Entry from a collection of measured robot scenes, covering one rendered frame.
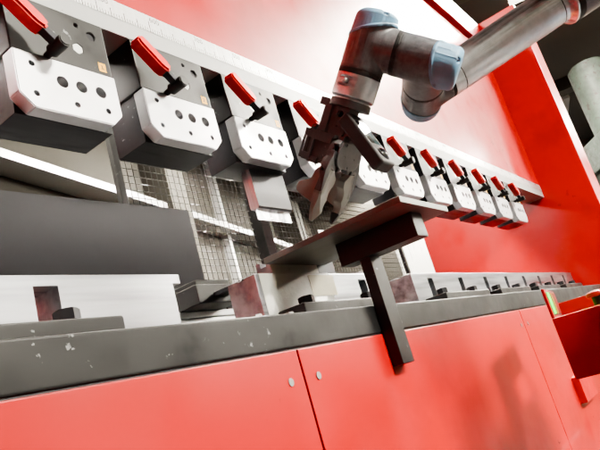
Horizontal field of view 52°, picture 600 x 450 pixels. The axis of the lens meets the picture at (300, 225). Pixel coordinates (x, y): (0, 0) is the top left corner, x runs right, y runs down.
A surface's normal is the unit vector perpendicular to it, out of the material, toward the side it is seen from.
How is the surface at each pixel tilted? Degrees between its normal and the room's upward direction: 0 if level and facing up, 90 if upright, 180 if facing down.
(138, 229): 90
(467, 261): 90
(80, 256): 90
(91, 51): 90
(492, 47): 109
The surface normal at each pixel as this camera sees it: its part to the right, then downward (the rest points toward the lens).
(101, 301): 0.77, -0.37
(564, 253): -0.58, -0.06
